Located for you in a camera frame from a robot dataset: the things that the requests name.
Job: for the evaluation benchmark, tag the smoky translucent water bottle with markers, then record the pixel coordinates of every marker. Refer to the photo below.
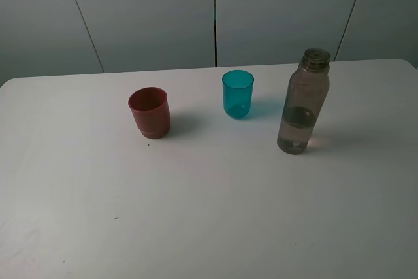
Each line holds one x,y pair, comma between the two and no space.
306,92

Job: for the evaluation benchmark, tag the teal translucent plastic cup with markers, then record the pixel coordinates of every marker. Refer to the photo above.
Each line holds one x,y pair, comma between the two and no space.
237,93

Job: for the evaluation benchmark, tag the red plastic cup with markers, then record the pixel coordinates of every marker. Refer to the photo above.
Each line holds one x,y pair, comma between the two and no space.
150,110

